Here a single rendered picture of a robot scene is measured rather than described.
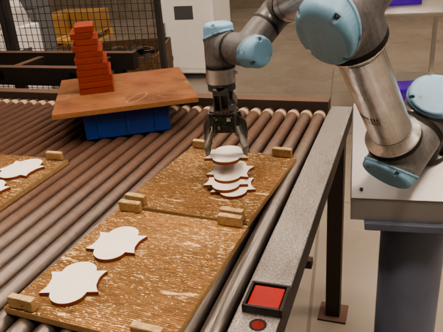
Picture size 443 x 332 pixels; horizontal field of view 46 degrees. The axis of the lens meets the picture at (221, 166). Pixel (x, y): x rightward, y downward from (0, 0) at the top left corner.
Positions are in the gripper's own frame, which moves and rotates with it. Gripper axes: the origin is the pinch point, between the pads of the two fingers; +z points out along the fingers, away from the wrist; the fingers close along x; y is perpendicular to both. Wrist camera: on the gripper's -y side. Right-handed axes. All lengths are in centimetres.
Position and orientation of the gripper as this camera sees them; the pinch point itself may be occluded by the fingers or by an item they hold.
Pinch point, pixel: (227, 153)
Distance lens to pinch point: 143.1
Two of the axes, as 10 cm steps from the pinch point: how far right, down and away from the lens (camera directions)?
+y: -1.1, 4.1, -9.1
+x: 9.9, -0.2, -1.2
